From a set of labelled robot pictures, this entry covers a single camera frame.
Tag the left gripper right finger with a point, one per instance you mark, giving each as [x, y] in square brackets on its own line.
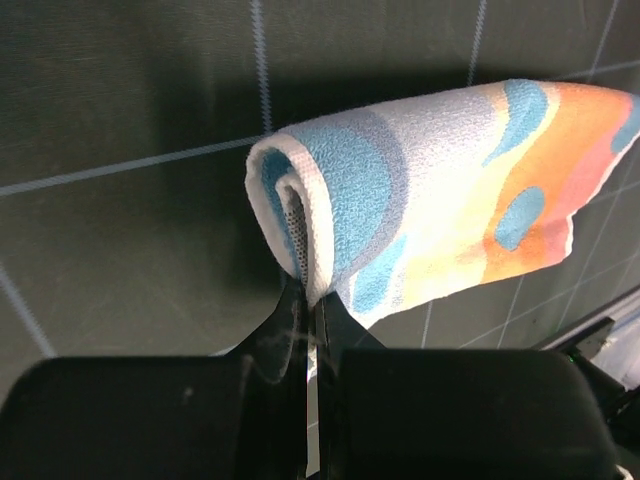
[451, 414]

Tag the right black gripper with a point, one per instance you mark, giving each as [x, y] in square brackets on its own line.
[618, 403]

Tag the blue patterned towel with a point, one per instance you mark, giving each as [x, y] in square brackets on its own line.
[399, 203]

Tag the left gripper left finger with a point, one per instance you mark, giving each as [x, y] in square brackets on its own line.
[240, 415]

